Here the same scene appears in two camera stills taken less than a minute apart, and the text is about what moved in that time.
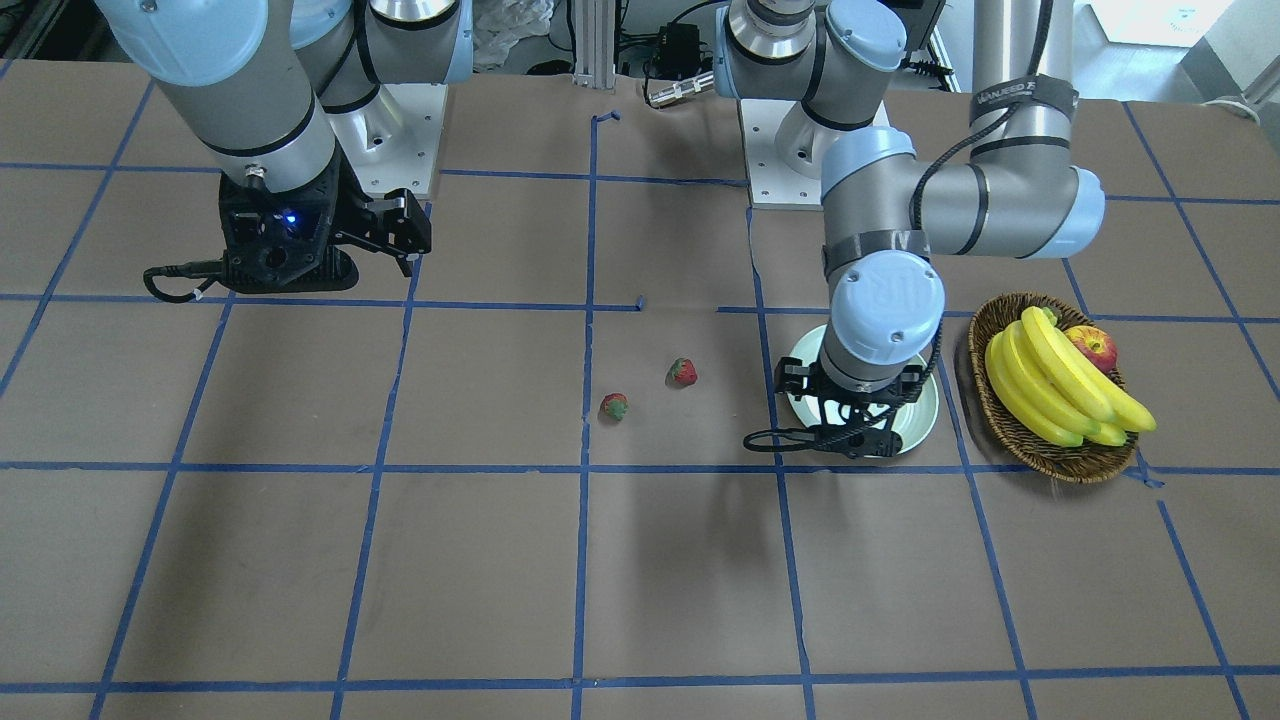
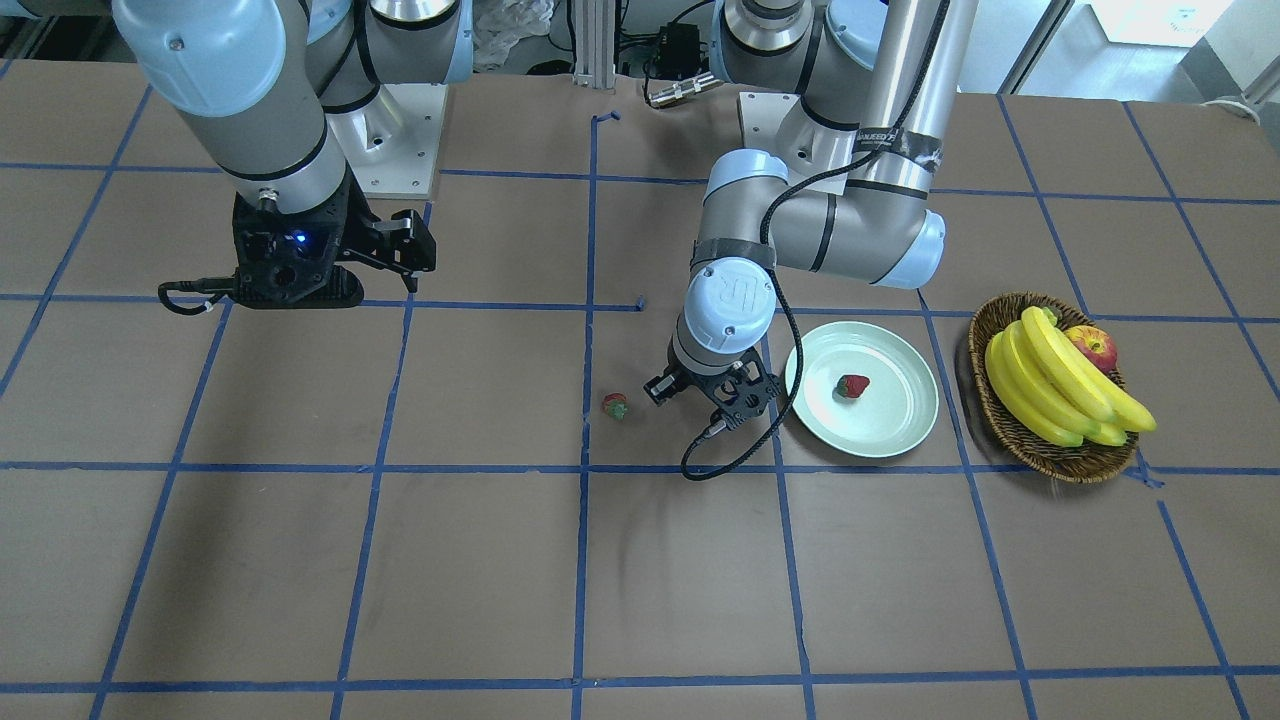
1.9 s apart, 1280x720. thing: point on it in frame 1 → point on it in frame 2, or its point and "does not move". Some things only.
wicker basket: [1096, 460] does not move
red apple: [1095, 344] does not move
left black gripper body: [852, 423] → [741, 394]
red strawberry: [616, 405] does not move
